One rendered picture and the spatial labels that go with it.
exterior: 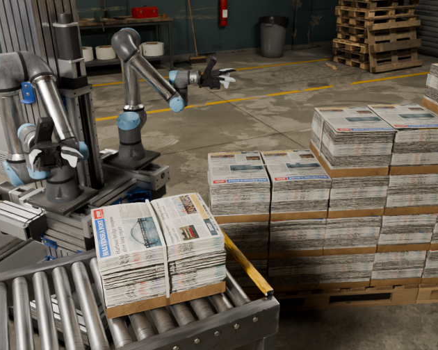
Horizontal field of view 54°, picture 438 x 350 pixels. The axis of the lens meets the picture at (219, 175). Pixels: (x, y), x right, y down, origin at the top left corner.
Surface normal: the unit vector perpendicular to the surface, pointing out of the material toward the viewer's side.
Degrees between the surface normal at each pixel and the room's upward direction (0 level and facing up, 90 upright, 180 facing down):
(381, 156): 90
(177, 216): 1
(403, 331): 0
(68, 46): 90
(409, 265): 90
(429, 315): 0
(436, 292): 90
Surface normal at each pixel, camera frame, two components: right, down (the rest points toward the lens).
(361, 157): 0.07, 0.44
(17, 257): 0.00, -0.90
